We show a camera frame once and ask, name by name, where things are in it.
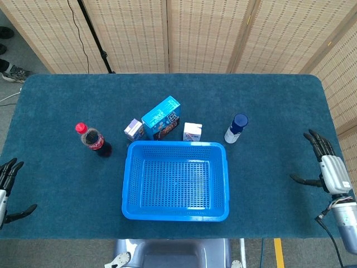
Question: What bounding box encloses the black tripod pole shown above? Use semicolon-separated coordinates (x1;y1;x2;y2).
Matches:
76;0;117;75

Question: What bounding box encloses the blue plastic perforated basket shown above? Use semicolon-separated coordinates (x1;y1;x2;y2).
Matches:
121;140;230;223

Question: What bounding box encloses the small white carton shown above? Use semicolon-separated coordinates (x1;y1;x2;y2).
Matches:
182;122;203;142

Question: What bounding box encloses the blue cookie box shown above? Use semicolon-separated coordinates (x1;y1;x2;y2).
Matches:
141;95;181;141

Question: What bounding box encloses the grey sneaker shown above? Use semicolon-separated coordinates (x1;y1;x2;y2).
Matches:
1;65;33;84

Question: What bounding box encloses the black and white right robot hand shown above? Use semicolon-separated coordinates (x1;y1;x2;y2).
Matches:
290;129;353;195

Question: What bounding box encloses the white bottle blue cap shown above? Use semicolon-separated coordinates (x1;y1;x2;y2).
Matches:
224;113;249;145

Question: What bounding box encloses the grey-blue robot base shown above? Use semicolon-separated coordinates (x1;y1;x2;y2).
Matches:
104;238;243;268

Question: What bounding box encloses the thin black hanging cable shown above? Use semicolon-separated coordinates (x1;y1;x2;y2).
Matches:
66;0;90;75

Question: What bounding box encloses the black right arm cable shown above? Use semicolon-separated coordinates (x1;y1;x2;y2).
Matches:
314;208;345;268

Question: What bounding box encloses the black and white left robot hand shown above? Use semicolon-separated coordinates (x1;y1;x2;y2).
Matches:
0;157;38;228

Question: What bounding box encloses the cola bottle red cap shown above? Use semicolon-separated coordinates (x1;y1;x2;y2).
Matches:
75;122;113;159

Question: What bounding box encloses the white floor cable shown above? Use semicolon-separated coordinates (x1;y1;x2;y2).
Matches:
0;88;23;107

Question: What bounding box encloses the bamboo folding screen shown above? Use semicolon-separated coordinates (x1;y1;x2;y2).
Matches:
0;0;357;179

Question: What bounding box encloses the small purple carton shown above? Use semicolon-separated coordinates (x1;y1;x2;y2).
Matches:
123;118;145;142

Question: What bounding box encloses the teal table mat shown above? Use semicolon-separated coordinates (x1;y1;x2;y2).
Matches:
0;73;357;241

